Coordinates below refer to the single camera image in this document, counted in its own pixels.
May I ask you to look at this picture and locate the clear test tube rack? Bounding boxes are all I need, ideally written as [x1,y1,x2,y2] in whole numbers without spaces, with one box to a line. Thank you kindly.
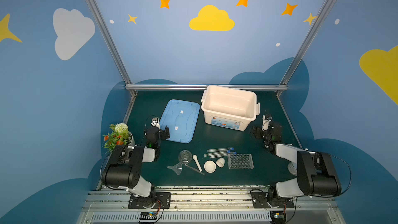
[228,154,254,170]

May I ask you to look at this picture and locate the test tube blue cap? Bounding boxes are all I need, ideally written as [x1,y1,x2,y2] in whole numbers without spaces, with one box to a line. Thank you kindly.
[210,152,236,158]
[207,147,234,153]
[204,151,231,157]

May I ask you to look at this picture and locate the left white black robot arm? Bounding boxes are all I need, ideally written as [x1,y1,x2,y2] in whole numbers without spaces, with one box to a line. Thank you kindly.
[101,123,170,202]

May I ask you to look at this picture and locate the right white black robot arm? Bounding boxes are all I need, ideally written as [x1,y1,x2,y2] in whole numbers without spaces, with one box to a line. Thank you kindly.
[251,120,343,206]

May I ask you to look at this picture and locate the light blue bin lid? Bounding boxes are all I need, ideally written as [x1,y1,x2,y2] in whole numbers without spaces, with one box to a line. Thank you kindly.
[160,100,200,144]

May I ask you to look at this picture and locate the potted flower plant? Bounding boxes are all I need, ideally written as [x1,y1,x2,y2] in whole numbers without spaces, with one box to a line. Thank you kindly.
[103,123,135,151]

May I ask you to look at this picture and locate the clear plastic beaker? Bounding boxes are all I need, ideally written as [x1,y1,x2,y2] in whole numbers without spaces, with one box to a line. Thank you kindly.
[287,162,297,176]

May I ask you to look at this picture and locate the clear glass petri dish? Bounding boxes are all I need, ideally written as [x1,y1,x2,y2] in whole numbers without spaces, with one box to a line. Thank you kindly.
[178,150,192,164]

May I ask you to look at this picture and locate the clear plastic funnel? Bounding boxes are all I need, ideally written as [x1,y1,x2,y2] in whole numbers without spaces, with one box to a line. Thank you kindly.
[167,162,182,175]

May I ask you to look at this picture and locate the white ceramic pestle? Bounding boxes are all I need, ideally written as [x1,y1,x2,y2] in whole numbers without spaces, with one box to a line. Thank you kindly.
[192,155,202,172]

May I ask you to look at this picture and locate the glass stirring rod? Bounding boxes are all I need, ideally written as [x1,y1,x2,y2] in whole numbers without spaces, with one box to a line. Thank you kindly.
[185,164,205,175]

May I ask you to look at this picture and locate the white plastic storage bin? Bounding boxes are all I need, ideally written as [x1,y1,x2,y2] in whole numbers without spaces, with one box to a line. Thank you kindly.
[201,85,260,131]

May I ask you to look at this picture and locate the small white crucible cup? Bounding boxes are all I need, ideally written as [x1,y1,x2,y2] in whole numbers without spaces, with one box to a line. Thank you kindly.
[216,157,225,168]

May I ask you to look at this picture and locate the white ceramic mortar bowl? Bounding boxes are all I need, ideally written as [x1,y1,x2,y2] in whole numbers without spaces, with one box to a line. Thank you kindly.
[204,160,217,173]

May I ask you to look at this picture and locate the left controller circuit board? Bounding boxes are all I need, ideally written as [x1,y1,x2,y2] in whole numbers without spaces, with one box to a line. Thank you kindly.
[139,212,158,222]

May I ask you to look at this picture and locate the controller circuit board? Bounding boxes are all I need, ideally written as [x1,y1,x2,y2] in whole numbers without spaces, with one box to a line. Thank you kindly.
[270,212,287,224]
[139,212,158,222]

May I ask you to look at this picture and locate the right controller circuit board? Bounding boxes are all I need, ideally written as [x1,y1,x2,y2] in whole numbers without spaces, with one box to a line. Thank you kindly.
[270,212,287,224]

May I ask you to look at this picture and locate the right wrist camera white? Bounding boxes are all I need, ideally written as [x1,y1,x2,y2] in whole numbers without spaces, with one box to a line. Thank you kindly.
[262,114,272,131]

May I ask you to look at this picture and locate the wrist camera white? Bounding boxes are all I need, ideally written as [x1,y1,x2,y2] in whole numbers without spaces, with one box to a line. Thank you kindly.
[262,114,272,131]
[151,117,160,128]

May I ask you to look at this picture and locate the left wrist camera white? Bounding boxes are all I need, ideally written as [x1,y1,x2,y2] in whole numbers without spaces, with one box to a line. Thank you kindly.
[151,117,160,128]

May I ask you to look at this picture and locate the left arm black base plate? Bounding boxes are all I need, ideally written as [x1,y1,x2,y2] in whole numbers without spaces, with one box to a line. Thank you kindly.
[127,192,171,209]

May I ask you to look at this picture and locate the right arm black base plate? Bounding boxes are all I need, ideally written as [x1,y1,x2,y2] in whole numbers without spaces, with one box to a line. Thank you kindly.
[249,189,295,208]

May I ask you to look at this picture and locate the aluminium rail base frame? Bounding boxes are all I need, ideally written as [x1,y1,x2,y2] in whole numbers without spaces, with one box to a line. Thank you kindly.
[77,185,345,224]

